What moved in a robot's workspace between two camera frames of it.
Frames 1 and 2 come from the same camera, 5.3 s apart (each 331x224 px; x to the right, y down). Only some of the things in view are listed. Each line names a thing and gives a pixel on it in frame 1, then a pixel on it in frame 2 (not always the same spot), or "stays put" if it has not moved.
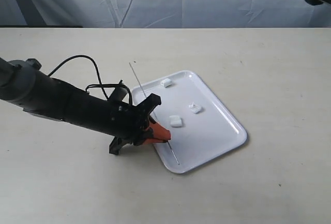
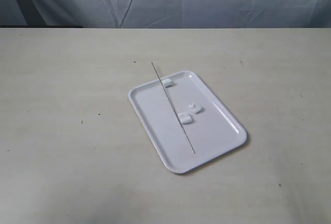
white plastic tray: (200, 126) stays put
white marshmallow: (166, 83) stays put
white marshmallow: (176, 121) to (185, 118)
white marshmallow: (195, 108) stays put
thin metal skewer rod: (146, 96) to (169, 101)
